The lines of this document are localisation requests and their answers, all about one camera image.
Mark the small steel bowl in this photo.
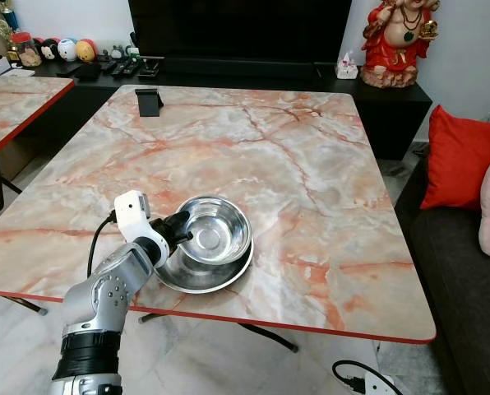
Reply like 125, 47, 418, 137
173, 195, 252, 266

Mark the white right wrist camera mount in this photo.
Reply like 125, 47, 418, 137
364, 372, 398, 395

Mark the dark grey sofa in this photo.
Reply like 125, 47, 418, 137
395, 156, 490, 395

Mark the black television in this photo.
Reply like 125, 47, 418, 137
128, 0, 357, 63

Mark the black white mouse figure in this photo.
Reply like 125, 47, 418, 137
39, 39, 61, 63

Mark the black phone stand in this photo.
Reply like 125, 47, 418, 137
135, 88, 164, 118

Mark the black remote control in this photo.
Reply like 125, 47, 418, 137
102, 56, 124, 78
120, 56, 143, 77

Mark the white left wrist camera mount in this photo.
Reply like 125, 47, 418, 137
113, 190, 171, 267

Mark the white egg figure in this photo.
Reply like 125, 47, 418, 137
58, 38, 79, 63

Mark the red laughing Buddha statue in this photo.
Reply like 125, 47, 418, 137
362, 0, 437, 89

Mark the gold trophy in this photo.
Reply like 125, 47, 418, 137
0, 0, 20, 63

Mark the red cushion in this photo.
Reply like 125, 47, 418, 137
420, 105, 490, 211

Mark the pink tissue box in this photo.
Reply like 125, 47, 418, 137
336, 51, 359, 80

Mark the orange egg figure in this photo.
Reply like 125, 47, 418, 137
76, 39, 98, 63

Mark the red lid jar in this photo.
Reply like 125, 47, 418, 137
11, 33, 43, 68

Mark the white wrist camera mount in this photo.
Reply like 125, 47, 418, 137
113, 190, 171, 267
364, 372, 398, 395

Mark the marble folding table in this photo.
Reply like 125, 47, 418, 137
0, 75, 76, 231

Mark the shallow steel plate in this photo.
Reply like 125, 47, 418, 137
152, 216, 256, 295

